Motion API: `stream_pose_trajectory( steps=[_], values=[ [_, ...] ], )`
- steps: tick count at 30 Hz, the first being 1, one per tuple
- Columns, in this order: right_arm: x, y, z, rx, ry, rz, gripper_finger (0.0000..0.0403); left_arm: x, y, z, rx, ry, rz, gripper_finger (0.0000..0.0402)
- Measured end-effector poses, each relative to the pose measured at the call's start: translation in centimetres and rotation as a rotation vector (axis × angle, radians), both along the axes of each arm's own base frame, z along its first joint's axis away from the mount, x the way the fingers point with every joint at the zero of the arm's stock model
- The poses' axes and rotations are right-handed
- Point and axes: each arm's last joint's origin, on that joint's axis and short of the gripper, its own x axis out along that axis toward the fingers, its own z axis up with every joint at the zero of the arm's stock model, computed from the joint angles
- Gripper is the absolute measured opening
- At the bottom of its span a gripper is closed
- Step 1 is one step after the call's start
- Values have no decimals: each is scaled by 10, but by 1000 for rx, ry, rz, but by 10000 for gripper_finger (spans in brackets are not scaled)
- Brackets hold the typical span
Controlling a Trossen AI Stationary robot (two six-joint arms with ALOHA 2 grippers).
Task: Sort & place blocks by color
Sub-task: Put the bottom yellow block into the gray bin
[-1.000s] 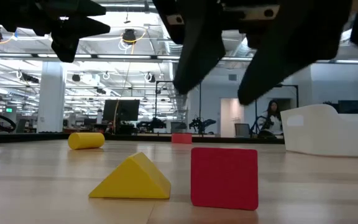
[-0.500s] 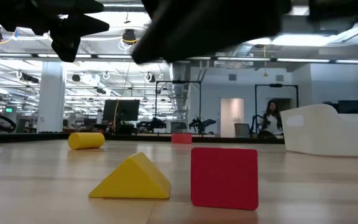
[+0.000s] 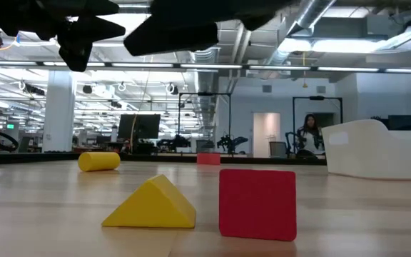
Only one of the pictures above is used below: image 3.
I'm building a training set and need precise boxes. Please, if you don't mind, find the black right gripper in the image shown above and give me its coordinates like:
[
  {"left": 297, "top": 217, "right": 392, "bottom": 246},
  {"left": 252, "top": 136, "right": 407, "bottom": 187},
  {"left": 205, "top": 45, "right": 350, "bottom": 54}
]
[{"left": 123, "top": 0, "right": 299, "bottom": 57}]

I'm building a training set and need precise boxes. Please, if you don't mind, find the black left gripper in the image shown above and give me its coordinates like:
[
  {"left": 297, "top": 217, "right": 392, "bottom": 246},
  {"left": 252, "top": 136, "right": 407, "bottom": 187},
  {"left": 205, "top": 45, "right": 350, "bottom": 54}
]
[{"left": 56, "top": 14, "right": 126, "bottom": 72}]

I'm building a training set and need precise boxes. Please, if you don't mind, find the orange arch block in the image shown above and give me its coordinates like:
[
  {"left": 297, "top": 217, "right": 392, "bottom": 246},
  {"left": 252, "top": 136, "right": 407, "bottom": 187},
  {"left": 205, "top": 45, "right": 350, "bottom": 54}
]
[{"left": 196, "top": 152, "right": 222, "bottom": 166}]

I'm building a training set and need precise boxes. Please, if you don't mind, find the yellow cylinder block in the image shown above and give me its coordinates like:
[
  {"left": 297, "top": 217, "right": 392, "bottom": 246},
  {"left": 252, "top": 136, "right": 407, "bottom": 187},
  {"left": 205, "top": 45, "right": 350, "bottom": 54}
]
[{"left": 77, "top": 151, "right": 121, "bottom": 173}]

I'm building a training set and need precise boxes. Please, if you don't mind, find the yellow triangle block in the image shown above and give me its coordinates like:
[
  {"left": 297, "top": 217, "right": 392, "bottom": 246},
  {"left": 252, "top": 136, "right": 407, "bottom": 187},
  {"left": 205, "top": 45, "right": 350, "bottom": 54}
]
[{"left": 101, "top": 173, "right": 198, "bottom": 230}]

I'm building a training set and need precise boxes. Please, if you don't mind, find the red square-faced block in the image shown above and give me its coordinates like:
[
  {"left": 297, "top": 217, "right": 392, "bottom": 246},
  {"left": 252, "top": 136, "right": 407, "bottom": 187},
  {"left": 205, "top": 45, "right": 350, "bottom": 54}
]
[{"left": 218, "top": 168, "right": 298, "bottom": 243}]

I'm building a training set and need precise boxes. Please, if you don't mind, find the long ceiling light strip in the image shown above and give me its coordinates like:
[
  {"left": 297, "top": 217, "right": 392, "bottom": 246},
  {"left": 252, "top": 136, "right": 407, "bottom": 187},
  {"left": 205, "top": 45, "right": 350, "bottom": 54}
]
[{"left": 0, "top": 59, "right": 411, "bottom": 74}]

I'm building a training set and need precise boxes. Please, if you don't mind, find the white building column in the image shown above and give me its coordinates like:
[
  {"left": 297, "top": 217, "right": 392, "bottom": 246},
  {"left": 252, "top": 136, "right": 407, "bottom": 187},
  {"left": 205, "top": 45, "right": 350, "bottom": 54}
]
[{"left": 42, "top": 69, "right": 77, "bottom": 153}]

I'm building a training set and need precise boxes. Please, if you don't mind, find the black computer monitor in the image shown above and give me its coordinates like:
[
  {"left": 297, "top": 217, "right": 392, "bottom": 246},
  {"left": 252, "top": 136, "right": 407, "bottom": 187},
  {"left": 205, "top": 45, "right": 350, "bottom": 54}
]
[{"left": 117, "top": 114, "right": 161, "bottom": 141}]

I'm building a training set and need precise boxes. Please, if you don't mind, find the grey office chair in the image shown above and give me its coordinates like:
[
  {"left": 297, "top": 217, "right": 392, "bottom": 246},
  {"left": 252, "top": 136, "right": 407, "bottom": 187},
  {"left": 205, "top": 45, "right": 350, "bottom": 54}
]
[{"left": 269, "top": 141, "right": 288, "bottom": 158}]

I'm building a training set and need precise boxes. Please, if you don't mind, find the bright ceiling light panel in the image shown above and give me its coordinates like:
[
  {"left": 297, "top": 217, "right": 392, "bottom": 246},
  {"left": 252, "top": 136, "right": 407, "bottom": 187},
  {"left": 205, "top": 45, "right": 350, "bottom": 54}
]
[{"left": 278, "top": 37, "right": 392, "bottom": 54}]

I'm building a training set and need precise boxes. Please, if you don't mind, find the white plastic bin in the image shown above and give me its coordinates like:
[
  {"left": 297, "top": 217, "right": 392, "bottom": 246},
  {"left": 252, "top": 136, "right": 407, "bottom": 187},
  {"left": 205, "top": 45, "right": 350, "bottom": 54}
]
[{"left": 321, "top": 119, "right": 411, "bottom": 181}]

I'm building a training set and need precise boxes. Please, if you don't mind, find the black monitor row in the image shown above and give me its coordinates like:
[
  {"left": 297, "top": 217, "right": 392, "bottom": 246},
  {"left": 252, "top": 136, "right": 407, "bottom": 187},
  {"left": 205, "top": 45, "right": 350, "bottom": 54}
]
[{"left": 371, "top": 114, "right": 411, "bottom": 131}]

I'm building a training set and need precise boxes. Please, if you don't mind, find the silver ventilation duct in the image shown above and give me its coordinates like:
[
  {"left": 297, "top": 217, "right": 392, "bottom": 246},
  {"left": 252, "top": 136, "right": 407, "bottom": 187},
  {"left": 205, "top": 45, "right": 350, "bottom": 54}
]
[{"left": 187, "top": 49, "right": 224, "bottom": 108}]

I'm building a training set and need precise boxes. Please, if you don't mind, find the black gantry frame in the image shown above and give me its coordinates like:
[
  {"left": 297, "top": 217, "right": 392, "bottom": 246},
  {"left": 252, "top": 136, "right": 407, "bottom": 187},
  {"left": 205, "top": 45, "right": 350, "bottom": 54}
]
[
  {"left": 178, "top": 91, "right": 233, "bottom": 154},
  {"left": 292, "top": 95, "right": 343, "bottom": 154}
]

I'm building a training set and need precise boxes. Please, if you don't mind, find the black curved hose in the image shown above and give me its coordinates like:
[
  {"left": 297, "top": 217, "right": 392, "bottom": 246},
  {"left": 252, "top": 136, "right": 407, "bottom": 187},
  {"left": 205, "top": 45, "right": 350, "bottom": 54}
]
[{"left": 0, "top": 128, "right": 19, "bottom": 151}]

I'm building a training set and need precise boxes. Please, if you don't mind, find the black metal table frame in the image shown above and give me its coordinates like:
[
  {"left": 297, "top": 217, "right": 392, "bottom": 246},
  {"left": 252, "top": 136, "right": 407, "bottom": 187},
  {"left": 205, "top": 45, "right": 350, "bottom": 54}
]
[{"left": 0, "top": 151, "right": 328, "bottom": 166}]

